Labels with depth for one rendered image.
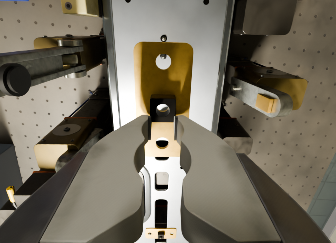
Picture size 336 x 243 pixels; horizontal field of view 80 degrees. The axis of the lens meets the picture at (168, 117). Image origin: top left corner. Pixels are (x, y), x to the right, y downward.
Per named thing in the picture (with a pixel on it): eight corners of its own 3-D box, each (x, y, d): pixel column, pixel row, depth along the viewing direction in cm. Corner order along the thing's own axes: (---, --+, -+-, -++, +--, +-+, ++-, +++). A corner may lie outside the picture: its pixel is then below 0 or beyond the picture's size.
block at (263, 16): (247, 34, 64) (304, 37, 38) (209, 33, 64) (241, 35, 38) (251, 8, 61) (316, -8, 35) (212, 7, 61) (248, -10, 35)
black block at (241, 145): (226, 110, 74) (262, 156, 47) (199, 110, 74) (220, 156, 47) (228, 97, 72) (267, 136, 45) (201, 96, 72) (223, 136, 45)
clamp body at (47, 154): (121, 105, 73) (82, 173, 38) (90, 105, 72) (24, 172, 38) (120, 87, 70) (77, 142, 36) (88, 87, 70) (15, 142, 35)
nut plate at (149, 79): (186, 155, 16) (187, 164, 15) (138, 154, 16) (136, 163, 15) (193, 42, 13) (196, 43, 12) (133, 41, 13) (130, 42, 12)
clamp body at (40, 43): (123, 55, 66) (84, 78, 33) (93, 54, 66) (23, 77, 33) (122, 33, 63) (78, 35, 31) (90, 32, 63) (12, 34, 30)
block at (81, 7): (129, 23, 62) (87, 14, 28) (117, 23, 62) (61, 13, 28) (128, 10, 60) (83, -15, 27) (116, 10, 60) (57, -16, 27)
